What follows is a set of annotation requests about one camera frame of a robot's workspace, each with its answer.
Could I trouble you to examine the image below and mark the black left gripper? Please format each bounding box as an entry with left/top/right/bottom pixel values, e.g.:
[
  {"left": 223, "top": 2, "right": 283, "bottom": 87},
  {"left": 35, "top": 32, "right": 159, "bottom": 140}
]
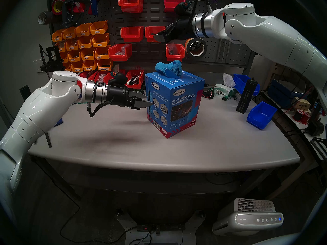
[{"left": 107, "top": 84, "right": 154, "bottom": 110}]

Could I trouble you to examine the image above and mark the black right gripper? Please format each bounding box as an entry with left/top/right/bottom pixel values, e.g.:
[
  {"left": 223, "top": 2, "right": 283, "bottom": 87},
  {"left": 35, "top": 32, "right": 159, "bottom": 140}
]
[{"left": 153, "top": 15, "right": 195, "bottom": 43}]

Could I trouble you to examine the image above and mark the blue microfiber shop towel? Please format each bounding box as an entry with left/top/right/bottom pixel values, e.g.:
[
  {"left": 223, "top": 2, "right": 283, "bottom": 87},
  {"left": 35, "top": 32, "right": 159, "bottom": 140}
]
[{"left": 155, "top": 60, "right": 183, "bottom": 78}]

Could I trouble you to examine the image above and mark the blue cleaning cloth box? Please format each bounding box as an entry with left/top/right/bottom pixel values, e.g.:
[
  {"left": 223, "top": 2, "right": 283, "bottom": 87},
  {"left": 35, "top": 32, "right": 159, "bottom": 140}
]
[{"left": 145, "top": 68, "right": 205, "bottom": 139}]

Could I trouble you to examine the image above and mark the black orange tape roll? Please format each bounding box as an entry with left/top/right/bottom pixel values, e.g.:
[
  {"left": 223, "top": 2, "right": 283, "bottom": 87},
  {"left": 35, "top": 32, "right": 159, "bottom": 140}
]
[{"left": 184, "top": 37, "right": 208, "bottom": 57}]

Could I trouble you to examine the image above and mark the white tissue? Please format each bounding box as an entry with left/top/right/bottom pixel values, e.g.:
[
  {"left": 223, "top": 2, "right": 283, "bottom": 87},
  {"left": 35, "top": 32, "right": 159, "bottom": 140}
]
[{"left": 222, "top": 73, "right": 236, "bottom": 88}]

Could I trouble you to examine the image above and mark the Kimtech wipes box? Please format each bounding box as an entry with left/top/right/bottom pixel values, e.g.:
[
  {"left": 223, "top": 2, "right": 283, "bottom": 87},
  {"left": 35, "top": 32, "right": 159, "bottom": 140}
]
[{"left": 213, "top": 84, "right": 237, "bottom": 101}]

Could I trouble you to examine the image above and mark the blue black hand clamp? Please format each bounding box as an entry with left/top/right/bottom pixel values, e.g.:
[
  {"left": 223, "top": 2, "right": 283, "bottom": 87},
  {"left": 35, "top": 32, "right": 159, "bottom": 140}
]
[{"left": 33, "top": 118, "right": 63, "bottom": 148}]

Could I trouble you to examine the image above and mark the blue plastic bin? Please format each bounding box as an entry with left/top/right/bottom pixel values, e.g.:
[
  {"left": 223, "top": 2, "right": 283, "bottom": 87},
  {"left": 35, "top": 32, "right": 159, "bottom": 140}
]
[
  {"left": 233, "top": 74, "right": 260, "bottom": 96},
  {"left": 247, "top": 101, "right": 278, "bottom": 130}
]

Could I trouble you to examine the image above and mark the black bar clamp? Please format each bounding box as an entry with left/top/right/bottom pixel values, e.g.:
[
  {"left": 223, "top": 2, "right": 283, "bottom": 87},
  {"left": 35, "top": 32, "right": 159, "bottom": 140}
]
[{"left": 62, "top": 0, "right": 85, "bottom": 27}]

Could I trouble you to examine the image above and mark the black spray can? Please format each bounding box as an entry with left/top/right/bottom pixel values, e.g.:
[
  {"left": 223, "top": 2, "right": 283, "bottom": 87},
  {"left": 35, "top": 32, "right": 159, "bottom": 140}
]
[{"left": 236, "top": 77, "right": 258, "bottom": 114}]

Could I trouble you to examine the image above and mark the red yellow tape roll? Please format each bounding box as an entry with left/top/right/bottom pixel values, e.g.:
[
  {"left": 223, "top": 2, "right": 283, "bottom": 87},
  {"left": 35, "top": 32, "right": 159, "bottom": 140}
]
[{"left": 52, "top": 0, "right": 66, "bottom": 15}]

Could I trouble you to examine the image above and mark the black foam cylinder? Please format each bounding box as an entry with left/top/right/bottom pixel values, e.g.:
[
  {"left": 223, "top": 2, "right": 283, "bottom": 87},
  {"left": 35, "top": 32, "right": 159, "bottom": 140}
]
[{"left": 20, "top": 85, "right": 32, "bottom": 101}]

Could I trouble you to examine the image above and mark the dark blue box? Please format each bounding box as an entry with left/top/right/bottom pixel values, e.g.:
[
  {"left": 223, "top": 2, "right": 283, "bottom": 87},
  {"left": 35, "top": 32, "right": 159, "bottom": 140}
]
[{"left": 267, "top": 79, "right": 291, "bottom": 102}]

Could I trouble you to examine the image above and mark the black power strip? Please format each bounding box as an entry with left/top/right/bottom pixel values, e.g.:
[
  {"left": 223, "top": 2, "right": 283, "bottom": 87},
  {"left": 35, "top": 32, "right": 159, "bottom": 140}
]
[{"left": 137, "top": 223, "right": 186, "bottom": 233}]

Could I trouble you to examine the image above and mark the small cardboard box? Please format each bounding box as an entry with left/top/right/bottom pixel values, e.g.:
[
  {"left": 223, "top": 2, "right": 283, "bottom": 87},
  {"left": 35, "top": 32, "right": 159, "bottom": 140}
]
[{"left": 292, "top": 96, "right": 311, "bottom": 111}]

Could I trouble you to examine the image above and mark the white air purifier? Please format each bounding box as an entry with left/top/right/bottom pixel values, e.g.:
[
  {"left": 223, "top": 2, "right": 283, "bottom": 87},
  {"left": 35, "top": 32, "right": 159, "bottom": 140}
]
[{"left": 212, "top": 198, "right": 284, "bottom": 237}]

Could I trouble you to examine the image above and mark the black power adapter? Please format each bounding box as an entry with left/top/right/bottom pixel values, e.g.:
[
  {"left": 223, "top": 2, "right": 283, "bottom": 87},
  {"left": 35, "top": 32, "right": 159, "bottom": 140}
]
[{"left": 307, "top": 118, "right": 325, "bottom": 137}]

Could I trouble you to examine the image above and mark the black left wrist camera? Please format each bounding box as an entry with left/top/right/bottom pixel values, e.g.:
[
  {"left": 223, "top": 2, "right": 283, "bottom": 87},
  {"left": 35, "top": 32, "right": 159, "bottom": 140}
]
[{"left": 109, "top": 73, "right": 128, "bottom": 87}]

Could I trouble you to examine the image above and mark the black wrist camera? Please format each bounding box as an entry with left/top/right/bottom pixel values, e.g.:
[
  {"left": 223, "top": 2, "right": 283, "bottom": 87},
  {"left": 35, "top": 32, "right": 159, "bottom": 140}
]
[
  {"left": 174, "top": 2, "right": 192, "bottom": 18},
  {"left": 109, "top": 73, "right": 128, "bottom": 87}
]

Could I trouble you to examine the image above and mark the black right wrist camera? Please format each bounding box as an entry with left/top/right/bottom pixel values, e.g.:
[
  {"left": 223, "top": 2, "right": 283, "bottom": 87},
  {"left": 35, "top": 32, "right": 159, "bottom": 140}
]
[{"left": 174, "top": 2, "right": 192, "bottom": 18}]

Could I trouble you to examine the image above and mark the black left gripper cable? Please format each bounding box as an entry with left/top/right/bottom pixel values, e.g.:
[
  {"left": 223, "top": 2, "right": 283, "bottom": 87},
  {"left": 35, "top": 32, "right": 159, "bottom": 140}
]
[{"left": 87, "top": 99, "right": 114, "bottom": 118}]

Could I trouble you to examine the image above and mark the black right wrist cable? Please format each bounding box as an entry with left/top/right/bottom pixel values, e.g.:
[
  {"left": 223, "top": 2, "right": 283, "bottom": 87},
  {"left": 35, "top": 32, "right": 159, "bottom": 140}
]
[{"left": 190, "top": 0, "right": 214, "bottom": 18}]

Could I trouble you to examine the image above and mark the blue handled tool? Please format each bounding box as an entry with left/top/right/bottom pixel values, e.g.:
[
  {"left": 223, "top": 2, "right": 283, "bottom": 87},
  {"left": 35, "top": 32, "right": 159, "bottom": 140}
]
[{"left": 88, "top": 0, "right": 102, "bottom": 17}]

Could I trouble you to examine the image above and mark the dark table frame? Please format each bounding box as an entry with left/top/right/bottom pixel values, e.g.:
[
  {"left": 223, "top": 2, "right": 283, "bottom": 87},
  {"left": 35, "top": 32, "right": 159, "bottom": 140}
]
[{"left": 29, "top": 155, "right": 318, "bottom": 201}]

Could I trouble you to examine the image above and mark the black bracket stand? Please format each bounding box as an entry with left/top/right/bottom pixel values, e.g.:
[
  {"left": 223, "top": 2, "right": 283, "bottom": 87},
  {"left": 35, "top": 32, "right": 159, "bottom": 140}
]
[{"left": 39, "top": 44, "right": 65, "bottom": 80}]

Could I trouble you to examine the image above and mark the grey duct tape roll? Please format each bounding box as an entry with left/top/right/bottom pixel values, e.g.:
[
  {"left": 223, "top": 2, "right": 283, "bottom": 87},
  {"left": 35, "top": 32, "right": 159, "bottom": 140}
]
[{"left": 38, "top": 11, "right": 53, "bottom": 25}]

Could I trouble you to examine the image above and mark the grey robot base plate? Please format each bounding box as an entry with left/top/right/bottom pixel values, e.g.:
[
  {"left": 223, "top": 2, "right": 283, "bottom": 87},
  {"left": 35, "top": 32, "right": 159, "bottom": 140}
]
[{"left": 116, "top": 209, "right": 206, "bottom": 245}]

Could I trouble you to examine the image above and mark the black floor cable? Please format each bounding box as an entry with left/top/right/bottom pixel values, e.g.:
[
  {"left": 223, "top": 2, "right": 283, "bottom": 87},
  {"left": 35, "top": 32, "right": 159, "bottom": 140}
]
[{"left": 60, "top": 196, "right": 138, "bottom": 244}]

